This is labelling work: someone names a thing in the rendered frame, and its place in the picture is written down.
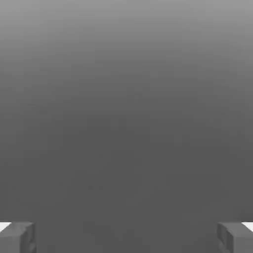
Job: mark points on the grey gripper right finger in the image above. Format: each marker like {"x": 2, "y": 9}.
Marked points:
{"x": 237, "y": 237}

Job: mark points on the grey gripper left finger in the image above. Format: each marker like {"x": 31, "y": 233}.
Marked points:
{"x": 15, "y": 237}

